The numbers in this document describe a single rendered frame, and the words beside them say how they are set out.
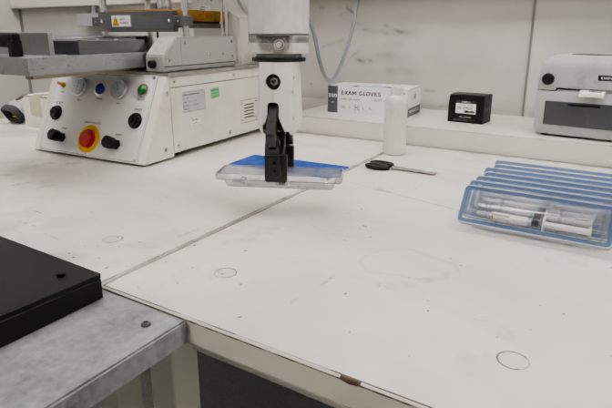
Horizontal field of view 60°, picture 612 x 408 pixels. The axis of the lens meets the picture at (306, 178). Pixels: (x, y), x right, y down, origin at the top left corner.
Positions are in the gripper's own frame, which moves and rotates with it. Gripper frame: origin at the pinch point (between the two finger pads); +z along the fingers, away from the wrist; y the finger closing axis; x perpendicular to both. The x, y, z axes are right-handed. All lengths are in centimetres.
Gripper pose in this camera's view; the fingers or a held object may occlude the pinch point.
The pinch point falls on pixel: (280, 164)
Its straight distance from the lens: 77.9
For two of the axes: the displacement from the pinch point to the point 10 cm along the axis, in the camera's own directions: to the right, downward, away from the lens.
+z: 0.0, 9.6, 2.7
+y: 1.3, -2.6, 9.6
